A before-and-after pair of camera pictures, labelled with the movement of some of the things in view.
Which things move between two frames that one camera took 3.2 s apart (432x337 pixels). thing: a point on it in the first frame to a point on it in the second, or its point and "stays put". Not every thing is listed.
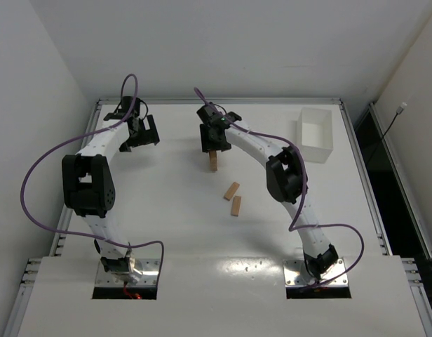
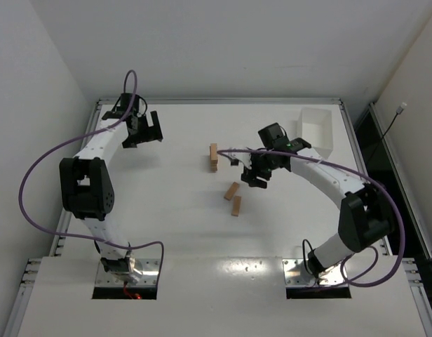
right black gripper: (215, 144) to (255, 172)
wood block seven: (212, 155) stays put
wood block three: (231, 191) stays put
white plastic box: (314, 134) stays put
